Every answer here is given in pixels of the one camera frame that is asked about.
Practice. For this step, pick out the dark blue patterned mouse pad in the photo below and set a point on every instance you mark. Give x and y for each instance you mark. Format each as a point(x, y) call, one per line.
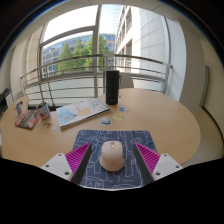
point(96, 136)

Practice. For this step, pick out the round yellow sticker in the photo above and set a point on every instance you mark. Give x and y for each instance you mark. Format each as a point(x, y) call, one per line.
point(117, 117)

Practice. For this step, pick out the grey green door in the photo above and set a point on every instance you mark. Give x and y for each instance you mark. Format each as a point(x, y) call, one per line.
point(204, 85)

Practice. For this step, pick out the pale pink computer mouse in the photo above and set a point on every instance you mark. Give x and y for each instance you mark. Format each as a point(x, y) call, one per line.
point(112, 156)

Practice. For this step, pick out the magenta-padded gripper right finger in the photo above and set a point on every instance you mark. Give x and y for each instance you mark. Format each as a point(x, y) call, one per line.
point(166, 165)

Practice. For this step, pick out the white chair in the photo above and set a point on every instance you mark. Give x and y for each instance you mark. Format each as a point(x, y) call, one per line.
point(18, 96)
point(126, 81)

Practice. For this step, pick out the black tumbler bottle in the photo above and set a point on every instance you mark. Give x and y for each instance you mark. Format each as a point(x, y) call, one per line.
point(112, 87)

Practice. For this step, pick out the light blue magazine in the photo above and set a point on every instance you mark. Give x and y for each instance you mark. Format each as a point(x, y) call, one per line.
point(80, 113)

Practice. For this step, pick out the small blue sticker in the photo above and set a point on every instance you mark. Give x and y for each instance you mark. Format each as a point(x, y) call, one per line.
point(123, 109)

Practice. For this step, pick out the blue white sticker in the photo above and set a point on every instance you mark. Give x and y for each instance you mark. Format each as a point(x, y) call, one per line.
point(106, 120)

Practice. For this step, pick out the metal balcony railing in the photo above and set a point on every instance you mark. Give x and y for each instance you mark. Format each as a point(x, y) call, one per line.
point(73, 59)

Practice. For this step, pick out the small printed cup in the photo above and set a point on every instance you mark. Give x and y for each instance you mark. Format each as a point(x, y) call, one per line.
point(19, 108)

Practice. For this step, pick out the red cover magazine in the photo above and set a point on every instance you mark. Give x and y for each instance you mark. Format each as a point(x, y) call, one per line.
point(27, 119)

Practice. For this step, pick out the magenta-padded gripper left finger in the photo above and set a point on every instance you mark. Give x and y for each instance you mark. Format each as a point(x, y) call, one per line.
point(56, 165)

